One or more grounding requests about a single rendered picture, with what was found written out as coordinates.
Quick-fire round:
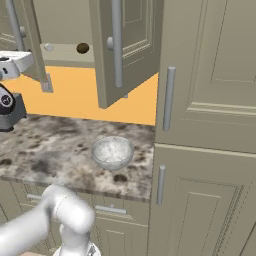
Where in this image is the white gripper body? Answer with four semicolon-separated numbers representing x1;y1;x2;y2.
11;50;37;80

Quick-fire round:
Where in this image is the brown kiwi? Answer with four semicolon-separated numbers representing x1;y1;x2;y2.
76;42;90;55

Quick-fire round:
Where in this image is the grey marbled bowl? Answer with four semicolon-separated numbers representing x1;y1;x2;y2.
91;135;136;172

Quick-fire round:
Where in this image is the pale grey round object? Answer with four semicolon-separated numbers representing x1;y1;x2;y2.
43;42;55;53

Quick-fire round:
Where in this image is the dark grey box appliance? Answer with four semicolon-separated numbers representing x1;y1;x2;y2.
0;92;28;133

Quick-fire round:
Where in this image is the olive drawer front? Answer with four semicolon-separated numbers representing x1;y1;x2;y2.
87;193;151;228
0;179;51;209

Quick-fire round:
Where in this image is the olive tall cupboard door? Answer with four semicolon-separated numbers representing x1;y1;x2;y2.
146;143;256;256
154;0;256;155

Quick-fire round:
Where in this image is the olive base cupboard door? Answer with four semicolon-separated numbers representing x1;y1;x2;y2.
91;218;150;256

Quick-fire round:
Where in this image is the olive wall cabinet door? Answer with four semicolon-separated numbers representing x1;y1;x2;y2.
88;0;165;110
0;0;55;94

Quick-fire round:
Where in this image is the long grey door handle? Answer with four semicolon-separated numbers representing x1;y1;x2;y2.
106;0;124;89
4;0;27;52

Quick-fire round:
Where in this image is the olive wall cabinet body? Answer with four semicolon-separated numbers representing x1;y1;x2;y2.
32;0;98;70

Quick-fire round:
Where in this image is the grey drawer handle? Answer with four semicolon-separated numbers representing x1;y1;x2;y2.
26;193;43;202
94;204;128;215

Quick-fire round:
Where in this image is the grey cupboard handle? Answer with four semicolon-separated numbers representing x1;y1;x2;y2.
162;65;177;132
155;164;167;206

